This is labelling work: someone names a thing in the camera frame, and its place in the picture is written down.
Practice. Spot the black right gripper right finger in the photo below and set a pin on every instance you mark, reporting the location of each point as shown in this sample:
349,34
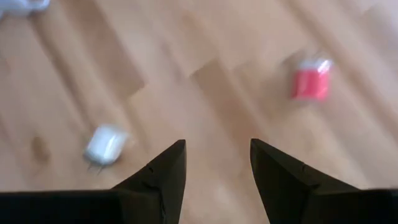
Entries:
295,199

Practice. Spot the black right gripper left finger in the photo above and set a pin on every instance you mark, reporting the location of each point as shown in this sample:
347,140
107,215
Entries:
140,202

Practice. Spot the white and black wall charger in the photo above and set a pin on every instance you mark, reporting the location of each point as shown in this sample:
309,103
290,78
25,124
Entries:
105,144

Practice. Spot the red wall charger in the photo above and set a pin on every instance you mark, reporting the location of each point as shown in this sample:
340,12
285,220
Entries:
311,84

